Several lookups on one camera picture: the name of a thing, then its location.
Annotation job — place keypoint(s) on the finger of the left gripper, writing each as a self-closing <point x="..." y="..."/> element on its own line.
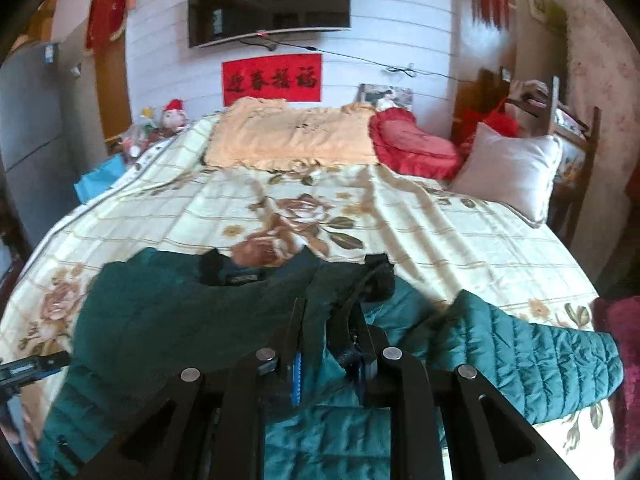
<point x="28" y="370"/>

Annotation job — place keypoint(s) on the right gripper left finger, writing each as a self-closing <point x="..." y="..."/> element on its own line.
<point x="209" y="426"/>

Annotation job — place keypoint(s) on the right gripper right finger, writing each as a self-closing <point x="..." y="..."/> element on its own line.
<point x="441" y="423"/>

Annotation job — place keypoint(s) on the green quilted puffer jacket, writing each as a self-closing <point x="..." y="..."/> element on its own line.
<point x="147" y="319"/>

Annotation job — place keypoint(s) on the blue bag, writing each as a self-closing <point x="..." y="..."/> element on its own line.
<point x="100" y="179"/>

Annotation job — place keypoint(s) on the white square pillow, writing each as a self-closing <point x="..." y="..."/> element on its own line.
<point x="517" y="172"/>

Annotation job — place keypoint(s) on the red heart cushion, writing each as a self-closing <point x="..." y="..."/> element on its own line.
<point x="402" y="146"/>

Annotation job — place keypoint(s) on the grey refrigerator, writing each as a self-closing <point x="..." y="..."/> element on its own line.
<point x="36" y="160"/>

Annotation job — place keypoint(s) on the orange ruffled pillow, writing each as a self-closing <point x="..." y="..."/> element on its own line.
<point x="272" y="135"/>

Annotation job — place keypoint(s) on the wooden chair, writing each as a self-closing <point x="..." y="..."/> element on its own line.
<point x="542" y="105"/>

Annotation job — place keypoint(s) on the pig plush toy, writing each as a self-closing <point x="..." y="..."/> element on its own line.
<point x="174" y="117"/>

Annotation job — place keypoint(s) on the framed photo on headboard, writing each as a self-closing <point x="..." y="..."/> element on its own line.
<point x="383" y="97"/>

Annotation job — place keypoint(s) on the red Chinese couplet banner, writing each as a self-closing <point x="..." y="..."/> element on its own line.
<point x="292" y="77"/>

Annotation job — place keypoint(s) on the red hanging banner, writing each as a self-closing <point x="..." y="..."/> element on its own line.
<point x="106" y="22"/>

